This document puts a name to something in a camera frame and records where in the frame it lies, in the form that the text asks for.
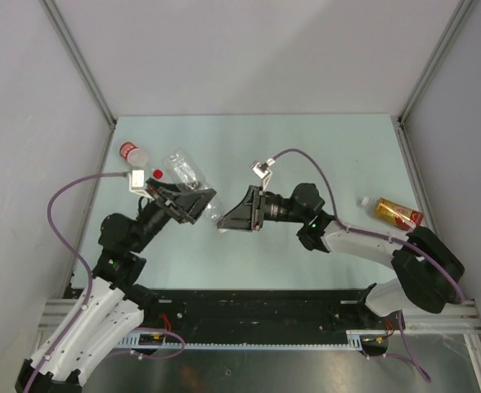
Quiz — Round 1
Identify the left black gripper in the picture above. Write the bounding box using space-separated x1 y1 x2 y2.
131 178 217 252

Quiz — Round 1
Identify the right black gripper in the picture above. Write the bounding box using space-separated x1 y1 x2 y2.
219 184 308 231

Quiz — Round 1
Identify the clear plastic water bottle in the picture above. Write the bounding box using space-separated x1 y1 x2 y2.
162 147 227 234

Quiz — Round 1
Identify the red label plastic bottle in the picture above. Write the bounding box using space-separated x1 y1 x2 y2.
119 142 164 180

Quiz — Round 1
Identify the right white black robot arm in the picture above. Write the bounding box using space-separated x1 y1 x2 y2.
217 183 465 328

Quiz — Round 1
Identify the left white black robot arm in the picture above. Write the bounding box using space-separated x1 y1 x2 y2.
15 170 216 392

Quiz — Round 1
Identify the yellow red tea bottle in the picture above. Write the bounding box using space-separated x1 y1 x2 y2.
360 196 424 232

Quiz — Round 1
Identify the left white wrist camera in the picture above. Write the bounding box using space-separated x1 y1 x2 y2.
127 169 146 195

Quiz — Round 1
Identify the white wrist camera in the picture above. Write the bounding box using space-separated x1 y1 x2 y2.
127 169 146 195
251 157 275 191

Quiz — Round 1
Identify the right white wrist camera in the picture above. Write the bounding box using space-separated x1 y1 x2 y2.
251 157 275 191

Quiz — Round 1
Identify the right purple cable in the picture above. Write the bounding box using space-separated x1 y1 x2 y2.
267 148 466 306

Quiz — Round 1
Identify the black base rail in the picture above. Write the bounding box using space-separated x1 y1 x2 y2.
138 287 405 344

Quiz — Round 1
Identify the grey slotted cable duct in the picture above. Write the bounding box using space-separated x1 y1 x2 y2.
115 330 388 351

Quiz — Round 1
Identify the left aluminium frame post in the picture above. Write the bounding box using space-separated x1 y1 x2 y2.
39 0 116 128

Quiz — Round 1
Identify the aluminium frame post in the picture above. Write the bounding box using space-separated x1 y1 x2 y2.
398 0 478 124
39 0 116 128

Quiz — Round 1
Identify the right aluminium frame post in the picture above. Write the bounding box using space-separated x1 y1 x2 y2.
398 0 478 124

